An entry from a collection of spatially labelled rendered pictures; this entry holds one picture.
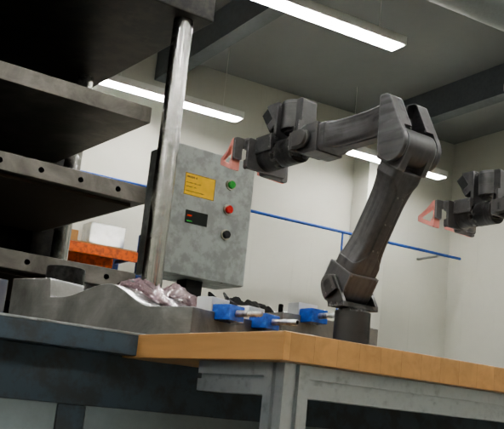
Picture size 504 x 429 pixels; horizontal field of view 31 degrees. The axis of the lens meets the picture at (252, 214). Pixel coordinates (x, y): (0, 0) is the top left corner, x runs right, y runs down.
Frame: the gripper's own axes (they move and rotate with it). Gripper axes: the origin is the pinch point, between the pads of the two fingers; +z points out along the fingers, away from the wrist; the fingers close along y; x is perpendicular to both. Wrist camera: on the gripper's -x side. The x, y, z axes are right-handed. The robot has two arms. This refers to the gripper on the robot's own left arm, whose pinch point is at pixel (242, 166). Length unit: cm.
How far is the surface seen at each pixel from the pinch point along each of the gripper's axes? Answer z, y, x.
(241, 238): 75, -53, -3
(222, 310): -22.0, 16.2, 34.5
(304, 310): -12.2, -10.2, 30.1
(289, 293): 618, -500, -94
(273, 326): -19.7, 3.0, 35.5
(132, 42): 91, -15, -62
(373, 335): -11.6, -30.1, 32.7
